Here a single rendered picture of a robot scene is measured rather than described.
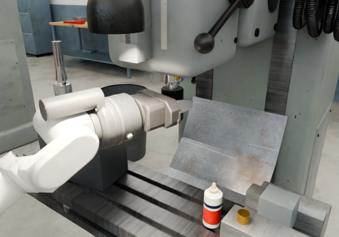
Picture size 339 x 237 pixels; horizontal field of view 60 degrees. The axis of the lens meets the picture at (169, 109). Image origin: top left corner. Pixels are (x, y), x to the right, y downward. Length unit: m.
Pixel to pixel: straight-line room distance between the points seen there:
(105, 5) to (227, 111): 0.69
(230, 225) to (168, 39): 0.34
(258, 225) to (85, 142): 0.33
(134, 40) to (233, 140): 0.57
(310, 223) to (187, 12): 0.44
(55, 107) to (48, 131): 0.05
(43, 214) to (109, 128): 1.91
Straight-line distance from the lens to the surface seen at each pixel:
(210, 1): 0.50
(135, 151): 2.73
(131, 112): 0.52
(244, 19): 0.63
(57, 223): 2.27
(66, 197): 0.85
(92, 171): 0.82
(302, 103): 0.91
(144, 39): 0.49
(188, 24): 0.47
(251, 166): 0.93
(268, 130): 0.93
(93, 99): 0.49
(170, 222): 0.73
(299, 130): 0.94
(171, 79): 0.58
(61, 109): 0.47
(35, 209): 2.45
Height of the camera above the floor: 1.44
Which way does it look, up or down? 21 degrees down
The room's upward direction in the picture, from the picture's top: straight up
